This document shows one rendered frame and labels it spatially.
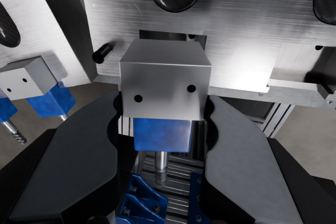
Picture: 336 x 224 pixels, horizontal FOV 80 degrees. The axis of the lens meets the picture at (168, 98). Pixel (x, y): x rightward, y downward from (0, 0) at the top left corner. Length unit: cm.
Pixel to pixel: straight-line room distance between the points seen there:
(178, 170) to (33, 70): 42
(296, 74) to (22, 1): 27
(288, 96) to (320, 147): 142
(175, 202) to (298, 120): 112
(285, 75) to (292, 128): 132
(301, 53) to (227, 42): 8
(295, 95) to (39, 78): 32
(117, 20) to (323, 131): 153
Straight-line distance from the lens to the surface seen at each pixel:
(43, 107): 30
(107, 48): 18
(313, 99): 33
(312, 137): 163
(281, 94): 31
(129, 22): 17
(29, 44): 28
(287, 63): 22
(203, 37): 19
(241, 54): 17
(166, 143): 15
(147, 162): 57
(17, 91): 29
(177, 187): 54
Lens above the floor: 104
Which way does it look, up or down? 53 degrees down
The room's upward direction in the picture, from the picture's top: 165 degrees counter-clockwise
